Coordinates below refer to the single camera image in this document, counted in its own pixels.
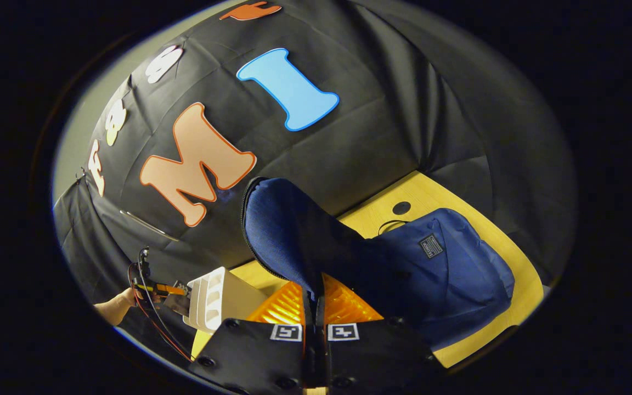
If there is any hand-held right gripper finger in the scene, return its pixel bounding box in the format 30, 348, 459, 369
316, 273, 443, 395
187, 281, 317, 395

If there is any white plastic bookshelf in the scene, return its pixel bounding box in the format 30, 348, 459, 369
183, 267, 268, 334

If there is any blue schoolbag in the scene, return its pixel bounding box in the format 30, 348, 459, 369
241, 177, 516, 352

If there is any black backdrop cloth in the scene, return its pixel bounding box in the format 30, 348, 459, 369
53, 0, 577, 363

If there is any red cable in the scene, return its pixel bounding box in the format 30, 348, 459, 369
127, 263, 193, 364

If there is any black cable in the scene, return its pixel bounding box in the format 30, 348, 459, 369
137, 250, 195, 362

